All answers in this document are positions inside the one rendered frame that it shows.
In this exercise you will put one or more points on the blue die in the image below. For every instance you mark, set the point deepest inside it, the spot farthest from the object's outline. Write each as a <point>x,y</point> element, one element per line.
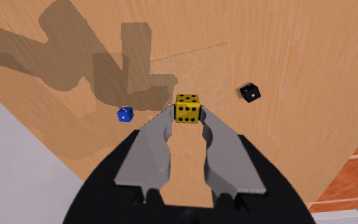
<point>125,114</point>

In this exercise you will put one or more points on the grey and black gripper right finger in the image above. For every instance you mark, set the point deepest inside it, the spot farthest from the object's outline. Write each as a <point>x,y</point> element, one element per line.
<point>234,165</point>

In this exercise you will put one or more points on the yellow die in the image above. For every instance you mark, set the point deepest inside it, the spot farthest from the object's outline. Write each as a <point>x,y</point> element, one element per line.
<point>187,108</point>

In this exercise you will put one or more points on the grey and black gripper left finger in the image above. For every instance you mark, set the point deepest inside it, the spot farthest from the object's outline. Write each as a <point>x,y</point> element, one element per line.
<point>140,162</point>

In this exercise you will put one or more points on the black die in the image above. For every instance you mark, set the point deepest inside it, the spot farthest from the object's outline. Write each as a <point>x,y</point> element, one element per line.
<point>250,92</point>

